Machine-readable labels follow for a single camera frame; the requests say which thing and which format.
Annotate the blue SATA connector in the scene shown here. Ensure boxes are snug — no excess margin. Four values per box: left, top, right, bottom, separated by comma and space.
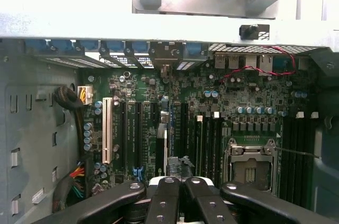
133, 166, 144, 182

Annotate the black RAM slot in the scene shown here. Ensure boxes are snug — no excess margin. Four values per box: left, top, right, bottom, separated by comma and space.
220, 118, 226, 177
205, 118, 211, 181
211, 112, 220, 182

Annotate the metal CPU socket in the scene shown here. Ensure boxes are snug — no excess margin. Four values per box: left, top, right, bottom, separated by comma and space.
224, 138, 279, 197

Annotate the long black expansion slot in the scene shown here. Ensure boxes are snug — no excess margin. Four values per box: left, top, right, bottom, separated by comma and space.
181, 102, 189, 156
135, 102, 142, 169
120, 102, 128, 172

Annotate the white expansion slot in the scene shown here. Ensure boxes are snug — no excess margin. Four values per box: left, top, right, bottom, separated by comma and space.
102, 97, 113, 164

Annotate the CPU socket locking lever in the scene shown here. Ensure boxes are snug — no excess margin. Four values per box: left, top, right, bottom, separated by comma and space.
275, 146, 320, 159

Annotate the green motherboard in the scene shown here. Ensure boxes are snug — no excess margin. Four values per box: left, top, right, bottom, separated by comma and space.
78, 67, 318, 209

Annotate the white power connector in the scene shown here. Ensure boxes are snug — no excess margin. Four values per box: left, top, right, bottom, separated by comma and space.
77, 85, 94, 105

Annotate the black open PC case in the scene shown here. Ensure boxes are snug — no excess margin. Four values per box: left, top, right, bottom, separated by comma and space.
0, 12, 339, 224

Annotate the blue card retainer clip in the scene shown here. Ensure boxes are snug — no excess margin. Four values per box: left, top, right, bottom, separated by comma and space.
131, 41, 151, 55
51, 39, 73, 53
186, 43, 201, 56
106, 40, 126, 53
78, 40, 101, 53

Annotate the black case latch knob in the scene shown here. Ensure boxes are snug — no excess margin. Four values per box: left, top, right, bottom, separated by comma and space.
239, 24, 270, 41

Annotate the coloured power wire bundle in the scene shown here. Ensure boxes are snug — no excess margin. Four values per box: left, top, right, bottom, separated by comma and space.
52, 160, 86, 213

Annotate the red black twisted wire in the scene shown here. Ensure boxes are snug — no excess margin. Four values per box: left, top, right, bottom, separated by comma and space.
220, 45, 297, 84

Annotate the black sleeved cable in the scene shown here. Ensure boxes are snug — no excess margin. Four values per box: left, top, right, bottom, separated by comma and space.
53, 85, 86, 161

